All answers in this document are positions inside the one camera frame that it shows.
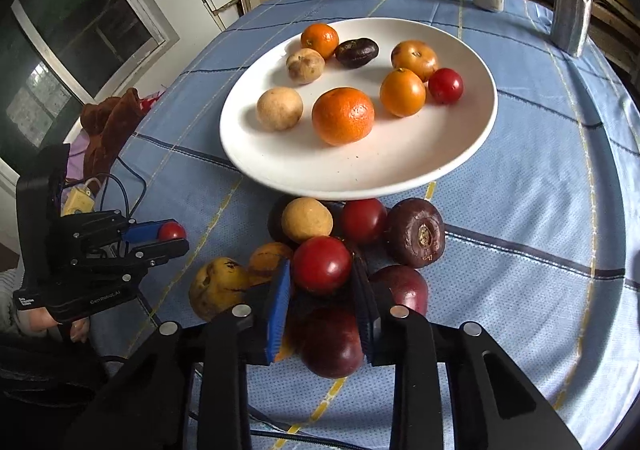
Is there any pink cloth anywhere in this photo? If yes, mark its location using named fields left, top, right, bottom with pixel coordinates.
left=65, top=137, right=88, bottom=181

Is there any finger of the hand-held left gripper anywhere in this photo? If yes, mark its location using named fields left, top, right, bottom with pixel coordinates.
left=70, top=239, right=191, bottom=288
left=60, top=211, right=176, bottom=253

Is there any glossy orange tomato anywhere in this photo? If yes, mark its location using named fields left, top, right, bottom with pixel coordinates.
left=379, top=68, right=427, bottom=118

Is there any yellow loquat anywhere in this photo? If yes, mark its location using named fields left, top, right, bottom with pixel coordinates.
left=248, top=241, right=293, bottom=287

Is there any tan sapodilla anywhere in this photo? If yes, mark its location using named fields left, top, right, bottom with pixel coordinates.
left=281, top=197, right=334, bottom=244
left=256, top=87, right=304, bottom=132
left=285, top=48, right=326, bottom=84

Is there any dark red plum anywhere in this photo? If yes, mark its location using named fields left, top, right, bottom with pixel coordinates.
left=298, top=305, right=365, bottom=379
left=369, top=264, right=430, bottom=318

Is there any dark cloth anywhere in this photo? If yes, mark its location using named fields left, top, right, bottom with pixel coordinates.
left=0, top=333, right=108, bottom=450

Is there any stack of wooden boxes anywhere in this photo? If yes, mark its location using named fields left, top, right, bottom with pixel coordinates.
left=585, top=0, right=640, bottom=76

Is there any orange persimmon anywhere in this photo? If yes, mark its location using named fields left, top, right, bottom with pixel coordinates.
left=390, top=40, right=439, bottom=82

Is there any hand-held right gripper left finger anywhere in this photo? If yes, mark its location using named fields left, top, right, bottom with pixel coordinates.
left=65, top=257, right=293, bottom=450

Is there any person's left forearm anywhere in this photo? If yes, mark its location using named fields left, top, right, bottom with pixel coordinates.
left=0, top=270, right=28, bottom=337

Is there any red cherry tomato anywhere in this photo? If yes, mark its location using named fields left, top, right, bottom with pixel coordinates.
left=428, top=68, right=464, bottom=105
left=341, top=198, right=388, bottom=245
left=157, top=221, right=187, bottom=242
left=292, top=236, right=353, bottom=296

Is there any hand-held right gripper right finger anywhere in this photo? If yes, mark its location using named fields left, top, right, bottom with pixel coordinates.
left=350, top=260, right=583, bottom=450

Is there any person's left hand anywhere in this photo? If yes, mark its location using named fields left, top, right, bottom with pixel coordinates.
left=17, top=307, right=92, bottom=343

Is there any yellow plastic box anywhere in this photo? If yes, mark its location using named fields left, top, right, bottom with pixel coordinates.
left=61, top=185, right=98, bottom=217

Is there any white plate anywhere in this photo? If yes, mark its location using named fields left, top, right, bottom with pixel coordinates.
left=218, top=17, right=499, bottom=201

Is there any small orange mandarin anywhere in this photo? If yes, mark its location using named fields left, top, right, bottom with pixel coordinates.
left=301, top=23, right=340, bottom=60

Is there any dark window white frame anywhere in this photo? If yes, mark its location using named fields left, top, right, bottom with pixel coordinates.
left=0, top=0, right=181, bottom=161

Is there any yellow spotted pear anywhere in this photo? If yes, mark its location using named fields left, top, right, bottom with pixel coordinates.
left=188, top=257, right=253, bottom=323

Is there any brown cloth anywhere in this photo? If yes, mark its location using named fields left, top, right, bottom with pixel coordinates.
left=80, top=88, right=147, bottom=181

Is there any thin black cable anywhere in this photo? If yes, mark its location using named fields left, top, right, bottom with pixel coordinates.
left=97, top=173, right=149, bottom=251

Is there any large orange mandarin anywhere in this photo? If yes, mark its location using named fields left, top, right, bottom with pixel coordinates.
left=311, top=87, right=376, bottom=147

